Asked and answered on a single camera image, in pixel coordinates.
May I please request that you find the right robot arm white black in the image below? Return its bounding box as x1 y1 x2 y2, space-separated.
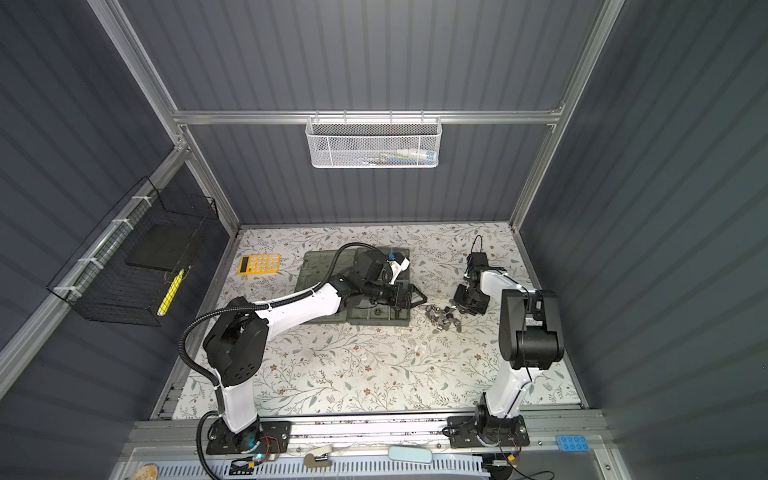
453 252 565 435

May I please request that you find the blue lego brick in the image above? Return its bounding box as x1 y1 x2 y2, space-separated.
556 435 590 453

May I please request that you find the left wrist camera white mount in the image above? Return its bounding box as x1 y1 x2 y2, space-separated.
387 252 410 285

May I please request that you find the black wire mesh basket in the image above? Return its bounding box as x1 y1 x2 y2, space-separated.
48 181 219 327

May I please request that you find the light blue oval object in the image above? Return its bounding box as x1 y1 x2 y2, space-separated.
388 445 433 464

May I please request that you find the yellow marker pen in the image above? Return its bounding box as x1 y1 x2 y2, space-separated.
156 269 186 317

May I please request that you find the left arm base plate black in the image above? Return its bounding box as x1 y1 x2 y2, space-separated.
205 419 293 457

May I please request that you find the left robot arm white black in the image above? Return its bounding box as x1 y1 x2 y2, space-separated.
203 242 427 434

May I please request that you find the floral patterned table mat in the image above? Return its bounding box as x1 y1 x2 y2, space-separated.
172 223 582 420

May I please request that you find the clear green compartment organizer box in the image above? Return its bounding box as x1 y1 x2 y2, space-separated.
296 243 418 327

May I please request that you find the black corrugated cable hose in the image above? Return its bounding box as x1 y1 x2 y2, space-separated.
178 241 388 480

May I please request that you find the white wire mesh basket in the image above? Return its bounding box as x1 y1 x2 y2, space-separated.
305 118 443 169

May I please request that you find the beige tape dispenser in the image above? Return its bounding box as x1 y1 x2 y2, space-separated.
303 445 333 469

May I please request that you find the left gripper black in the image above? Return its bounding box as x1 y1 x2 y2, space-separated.
362 281 428 310

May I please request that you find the pile of screws and nuts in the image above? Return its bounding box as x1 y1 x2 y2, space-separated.
425 304 463 334

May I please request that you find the yellow calculator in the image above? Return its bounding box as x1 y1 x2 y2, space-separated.
238 254 281 276

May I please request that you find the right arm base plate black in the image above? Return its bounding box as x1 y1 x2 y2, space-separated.
441 415 530 449

